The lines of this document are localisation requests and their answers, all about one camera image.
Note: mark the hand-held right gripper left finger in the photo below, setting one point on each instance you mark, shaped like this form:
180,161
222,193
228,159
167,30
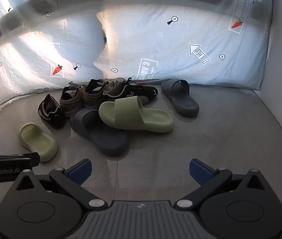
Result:
81,170

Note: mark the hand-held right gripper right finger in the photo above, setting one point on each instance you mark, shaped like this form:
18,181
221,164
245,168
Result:
200,170

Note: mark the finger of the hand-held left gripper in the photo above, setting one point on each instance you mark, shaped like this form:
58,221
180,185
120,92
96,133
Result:
1,171

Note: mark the grey slide sandal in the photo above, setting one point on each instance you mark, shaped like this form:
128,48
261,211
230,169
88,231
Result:
183,102
106,139

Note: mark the green slide sandal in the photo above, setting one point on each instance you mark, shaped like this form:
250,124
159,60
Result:
141,118
39,144

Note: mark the black suede sneaker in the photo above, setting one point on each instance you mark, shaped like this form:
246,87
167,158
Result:
53,115
141,92

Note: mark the tan suede sneaker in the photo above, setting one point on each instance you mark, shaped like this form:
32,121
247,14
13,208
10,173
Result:
92,97
72,103

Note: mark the white printed sheet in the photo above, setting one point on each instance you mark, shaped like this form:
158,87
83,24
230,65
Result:
155,29

